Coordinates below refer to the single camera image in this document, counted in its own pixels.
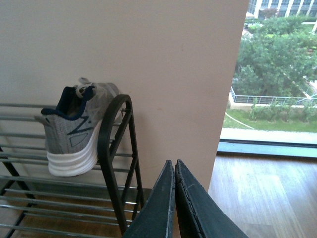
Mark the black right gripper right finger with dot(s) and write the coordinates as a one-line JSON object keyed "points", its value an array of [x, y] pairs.
{"points": [[198, 215]]}

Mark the right side window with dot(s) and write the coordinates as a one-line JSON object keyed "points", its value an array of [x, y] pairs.
{"points": [[272, 102]]}

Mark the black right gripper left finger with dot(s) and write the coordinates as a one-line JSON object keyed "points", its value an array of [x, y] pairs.
{"points": [[155, 219]]}

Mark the black chrome shoe rack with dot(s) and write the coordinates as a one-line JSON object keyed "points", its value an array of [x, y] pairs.
{"points": [[68, 197]]}

